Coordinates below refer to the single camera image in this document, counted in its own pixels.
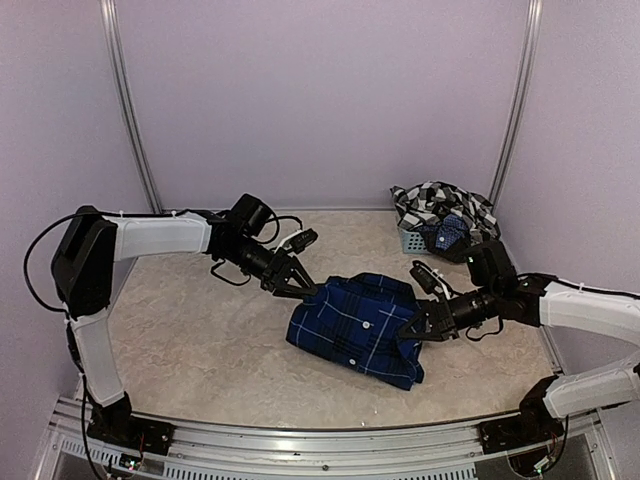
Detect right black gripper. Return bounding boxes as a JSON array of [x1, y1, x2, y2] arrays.
[[399, 282, 500, 341]]

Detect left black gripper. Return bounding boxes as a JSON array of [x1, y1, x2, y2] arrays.
[[222, 236, 319, 300]]

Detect blue plaid long sleeve shirt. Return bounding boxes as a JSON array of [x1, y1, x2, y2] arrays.
[[286, 273, 424, 391]]

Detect light blue plastic basket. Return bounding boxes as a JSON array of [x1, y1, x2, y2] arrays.
[[398, 228, 430, 254]]

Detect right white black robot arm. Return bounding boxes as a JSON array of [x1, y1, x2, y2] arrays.
[[398, 240, 639, 444]]

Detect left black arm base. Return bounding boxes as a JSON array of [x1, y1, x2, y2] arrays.
[[88, 393, 175, 456]]

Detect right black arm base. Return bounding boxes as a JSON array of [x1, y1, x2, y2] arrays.
[[478, 375, 566, 454]]

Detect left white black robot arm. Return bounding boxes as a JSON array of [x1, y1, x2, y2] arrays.
[[51, 194, 318, 445]]

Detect small blue check shirt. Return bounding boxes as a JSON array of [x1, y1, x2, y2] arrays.
[[419, 214, 470, 251]]

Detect black white checkered shirt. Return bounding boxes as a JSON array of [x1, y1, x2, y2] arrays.
[[390, 181, 501, 246]]

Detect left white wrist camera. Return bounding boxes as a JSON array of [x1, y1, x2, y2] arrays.
[[275, 228, 318, 254]]

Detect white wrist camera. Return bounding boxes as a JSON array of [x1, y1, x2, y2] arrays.
[[275, 228, 318, 254], [410, 260, 453, 300]]

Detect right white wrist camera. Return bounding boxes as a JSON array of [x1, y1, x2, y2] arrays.
[[410, 260, 453, 300]]

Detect front aluminium rail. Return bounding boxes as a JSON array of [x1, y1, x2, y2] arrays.
[[47, 394, 609, 480]]

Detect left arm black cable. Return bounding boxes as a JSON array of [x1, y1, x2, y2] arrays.
[[23, 214, 76, 314]]

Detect right aluminium frame post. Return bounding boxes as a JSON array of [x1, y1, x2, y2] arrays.
[[489, 0, 544, 206]]

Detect aluminium frame post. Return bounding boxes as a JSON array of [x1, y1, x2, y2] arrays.
[[489, 0, 544, 206], [99, 0, 163, 213]]

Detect left aluminium frame post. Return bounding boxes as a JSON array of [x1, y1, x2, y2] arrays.
[[99, 0, 163, 213]]

